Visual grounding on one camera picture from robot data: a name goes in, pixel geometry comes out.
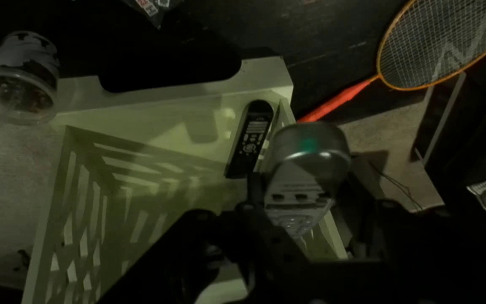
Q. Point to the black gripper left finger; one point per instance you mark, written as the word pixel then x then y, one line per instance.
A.
pixel 179 265

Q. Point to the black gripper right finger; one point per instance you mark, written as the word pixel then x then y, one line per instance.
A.
pixel 435 255

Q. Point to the white lattice shelf unit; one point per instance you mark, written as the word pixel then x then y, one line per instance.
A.
pixel 128 164

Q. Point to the black remote control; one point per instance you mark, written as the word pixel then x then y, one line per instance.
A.
pixel 250 138

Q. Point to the orange badminton racket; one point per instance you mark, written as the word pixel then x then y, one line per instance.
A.
pixel 425 44

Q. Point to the small glass cup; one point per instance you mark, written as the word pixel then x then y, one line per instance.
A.
pixel 29 72

